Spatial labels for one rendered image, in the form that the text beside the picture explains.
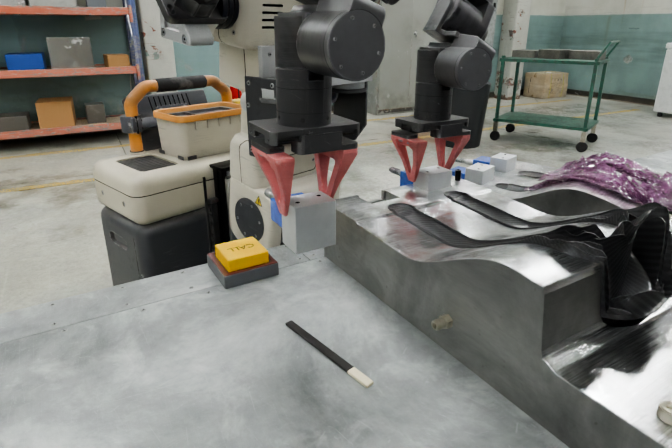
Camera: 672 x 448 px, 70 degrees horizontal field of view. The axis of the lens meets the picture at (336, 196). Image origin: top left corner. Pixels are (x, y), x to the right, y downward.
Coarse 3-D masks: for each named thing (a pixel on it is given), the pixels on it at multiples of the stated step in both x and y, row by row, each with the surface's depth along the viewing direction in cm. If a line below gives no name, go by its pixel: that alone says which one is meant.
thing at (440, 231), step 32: (448, 192) 76; (416, 224) 64; (512, 224) 66; (544, 224) 63; (640, 224) 47; (576, 256) 44; (608, 256) 47; (640, 256) 53; (608, 288) 44; (640, 288) 51
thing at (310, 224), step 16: (272, 192) 61; (320, 192) 54; (272, 208) 56; (304, 208) 50; (320, 208) 51; (288, 224) 52; (304, 224) 51; (320, 224) 52; (288, 240) 53; (304, 240) 51; (320, 240) 53
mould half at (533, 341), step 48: (432, 192) 75; (480, 192) 76; (336, 240) 70; (384, 240) 60; (432, 240) 60; (384, 288) 61; (432, 288) 53; (480, 288) 46; (528, 288) 41; (576, 288) 42; (432, 336) 54; (480, 336) 47; (528, 336) 42; (576, 336) 44; (624, 336) 45; (528, 384) 43; (576, 384) 39; (624, 384) 39; (576, 432) 40; (624, 432) 36
